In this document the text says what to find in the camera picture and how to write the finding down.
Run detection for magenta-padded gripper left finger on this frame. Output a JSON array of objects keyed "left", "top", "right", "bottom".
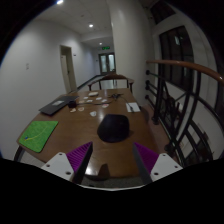
[{"left": 40, "top": 141, "right": 95, "bottom": 185}]

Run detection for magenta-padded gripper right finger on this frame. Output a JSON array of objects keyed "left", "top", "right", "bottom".
[{"left": 132, "top": 141, "right": 184, "bottom": 185}]

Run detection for black computer mouse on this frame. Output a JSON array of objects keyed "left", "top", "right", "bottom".
[{"left": 97, "top": 113, "right": 131, "bottom": 144}]

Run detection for green mouse pad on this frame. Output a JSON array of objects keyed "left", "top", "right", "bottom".
[{"left": 18, "top": 120, "right": 60, "bottom": 154}]

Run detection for dark grey closed laptop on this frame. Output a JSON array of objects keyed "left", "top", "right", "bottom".
[{"left": 38, "top": 95, "right": 80, "bottom": 117}]

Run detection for white notebook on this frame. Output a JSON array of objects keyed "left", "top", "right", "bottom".
[{"left": 125, "top": 101, "right": 141, "bottom": 113}]

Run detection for open side door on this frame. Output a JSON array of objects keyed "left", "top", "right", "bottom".
[{"left": 59, "top": 45, "right": 78, "bottom": 94}]

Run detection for brown wooden chair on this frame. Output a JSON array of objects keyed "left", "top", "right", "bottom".
[{"left": 87, "top": 73, "right": 135, "bottom": 94}]

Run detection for black railing with wooden handrail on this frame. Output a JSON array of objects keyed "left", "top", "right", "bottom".
[{"left": 144, "top": 59, "right": 224, "bottom": 168}]

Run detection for dark-framed window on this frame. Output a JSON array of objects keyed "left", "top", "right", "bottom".
[{"left": 158, "top": 25, "right": 196, "bottom": 93}]

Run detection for glass double door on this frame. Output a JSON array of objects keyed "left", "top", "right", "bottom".
[{"left": 98, "top": 52, "right": 117, "bottom": 75}]

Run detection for ceiling lights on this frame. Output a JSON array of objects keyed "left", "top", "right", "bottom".
[{"left": 55, "top": 0, "right": 104, "bottom": 46}]

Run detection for black cable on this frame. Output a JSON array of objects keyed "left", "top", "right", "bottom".
[{"left": 108, "top": 93, "right": 134, "bottom": 113}]

